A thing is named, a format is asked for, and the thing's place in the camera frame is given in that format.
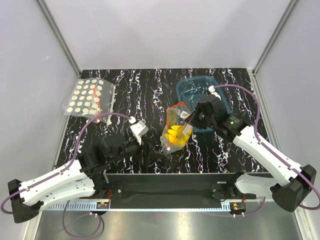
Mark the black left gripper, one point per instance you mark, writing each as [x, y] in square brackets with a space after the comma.
[151, 152]

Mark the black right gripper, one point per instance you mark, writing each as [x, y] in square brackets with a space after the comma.
[192, 120]

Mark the yellow toy banana bunch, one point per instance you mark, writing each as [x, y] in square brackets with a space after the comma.
[177, 135]

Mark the clear zip bag orange zipper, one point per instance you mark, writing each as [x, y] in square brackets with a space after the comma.
[175, 115]

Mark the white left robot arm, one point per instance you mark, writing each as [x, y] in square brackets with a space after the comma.
[83, 178]

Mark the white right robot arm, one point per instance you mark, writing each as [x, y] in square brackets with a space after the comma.
[290, 183]

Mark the clear bag with round stickers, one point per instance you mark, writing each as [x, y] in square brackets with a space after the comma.
[91, 97]

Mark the teal transparent plastic container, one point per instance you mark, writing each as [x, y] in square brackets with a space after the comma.
[191, 90]

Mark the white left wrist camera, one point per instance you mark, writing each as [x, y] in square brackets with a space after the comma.
[138, 129]

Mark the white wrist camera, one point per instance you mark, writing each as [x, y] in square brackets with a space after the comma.
[138, 129]
[212, 91]

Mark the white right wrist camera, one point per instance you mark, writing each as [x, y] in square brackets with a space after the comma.
[212, 91]

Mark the aluminium frame rail front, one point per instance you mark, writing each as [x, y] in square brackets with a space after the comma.
[160, 196]

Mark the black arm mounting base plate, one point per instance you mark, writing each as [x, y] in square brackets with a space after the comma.
[210, 177]

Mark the right aluminium frame post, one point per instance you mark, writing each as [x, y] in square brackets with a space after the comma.
[275, 34]

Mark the aluminium frame post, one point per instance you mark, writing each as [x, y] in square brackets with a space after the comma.
[58, 35]
[275, 34]

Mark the left aluminium frame post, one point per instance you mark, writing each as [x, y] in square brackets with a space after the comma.
[58, 35]

